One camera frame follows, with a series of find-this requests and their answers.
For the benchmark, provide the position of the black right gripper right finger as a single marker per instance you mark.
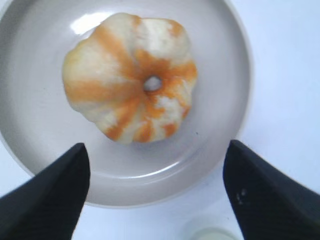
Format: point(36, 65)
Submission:
point(267, 204)

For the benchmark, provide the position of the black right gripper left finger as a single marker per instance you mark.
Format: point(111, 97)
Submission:
point(48, 206)

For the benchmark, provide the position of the orange striped croissant bread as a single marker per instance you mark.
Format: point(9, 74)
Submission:
point(133, 77)

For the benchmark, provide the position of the beige round plate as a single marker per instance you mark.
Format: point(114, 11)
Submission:
point(37, 124)

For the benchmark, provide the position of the white peeled egg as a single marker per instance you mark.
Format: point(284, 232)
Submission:
point(212, 233)

